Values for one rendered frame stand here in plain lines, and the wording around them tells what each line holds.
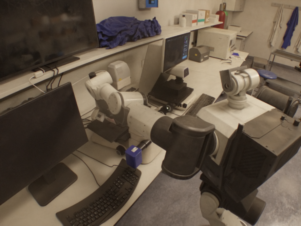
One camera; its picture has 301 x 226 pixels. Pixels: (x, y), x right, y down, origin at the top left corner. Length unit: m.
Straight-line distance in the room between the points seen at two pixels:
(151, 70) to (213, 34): 1.73
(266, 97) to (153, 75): 1.02
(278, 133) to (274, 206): 1.63
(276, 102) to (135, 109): 0.51
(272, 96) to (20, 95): 1.35
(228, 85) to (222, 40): 2.50
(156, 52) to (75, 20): 0.64
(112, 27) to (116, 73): 0.68
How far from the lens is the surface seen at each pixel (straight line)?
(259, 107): 0.63
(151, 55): 1.48
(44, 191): 1.11
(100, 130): 1.02
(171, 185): 1.89
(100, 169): 1.09
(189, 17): 2.68
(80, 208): 0.97
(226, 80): 0.53
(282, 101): 0.74
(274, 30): 6.33
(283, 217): 2.11
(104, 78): 0.84
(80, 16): 1.28
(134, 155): 0.85
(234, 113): 0.56
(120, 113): 0.60
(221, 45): 3.03
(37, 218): 1.05
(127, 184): 0.99
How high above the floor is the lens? 1.59
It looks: 35 degrees down
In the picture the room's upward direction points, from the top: straight up
